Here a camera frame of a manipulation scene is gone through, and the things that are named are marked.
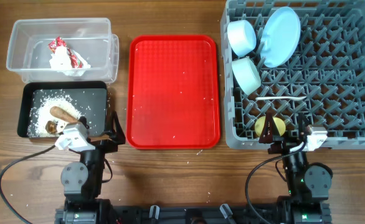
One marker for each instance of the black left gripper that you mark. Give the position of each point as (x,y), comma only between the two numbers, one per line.
(116,134)

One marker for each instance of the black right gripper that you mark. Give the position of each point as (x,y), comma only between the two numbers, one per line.
(283,143)

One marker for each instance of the yellow plastic cup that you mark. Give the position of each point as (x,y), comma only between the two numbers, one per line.
(260,123)

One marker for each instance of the white plastic spoon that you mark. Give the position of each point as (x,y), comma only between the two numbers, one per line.
(294,98)

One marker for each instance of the brown food scrap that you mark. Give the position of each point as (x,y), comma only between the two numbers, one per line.
(51,127)

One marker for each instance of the white rice pile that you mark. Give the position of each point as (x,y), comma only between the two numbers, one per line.
(39,114)

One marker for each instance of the mint green bowl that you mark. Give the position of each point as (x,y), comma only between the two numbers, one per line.
(246,75)

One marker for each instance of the red white wrapper tissue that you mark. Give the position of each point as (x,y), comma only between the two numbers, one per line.
(65,60)

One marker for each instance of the light blue plate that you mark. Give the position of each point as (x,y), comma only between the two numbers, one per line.
(280,37)

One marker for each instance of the light blue bowl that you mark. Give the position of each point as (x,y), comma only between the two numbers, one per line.
(242,37)

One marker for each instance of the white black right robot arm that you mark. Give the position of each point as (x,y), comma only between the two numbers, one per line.
(308,184)

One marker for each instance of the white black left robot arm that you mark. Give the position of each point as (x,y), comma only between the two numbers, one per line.
(82,180)

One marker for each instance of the black waste tray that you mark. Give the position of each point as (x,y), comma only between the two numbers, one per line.
(93,93)

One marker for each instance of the grey dishwasher rack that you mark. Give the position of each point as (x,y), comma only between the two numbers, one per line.
(328,67)

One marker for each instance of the red plastic tray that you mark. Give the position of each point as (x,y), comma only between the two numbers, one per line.
(173,93)

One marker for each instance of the clear plastic bin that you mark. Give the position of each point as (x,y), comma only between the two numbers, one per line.
(28,53)

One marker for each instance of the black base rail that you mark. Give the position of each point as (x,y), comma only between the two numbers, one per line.
(224,214)

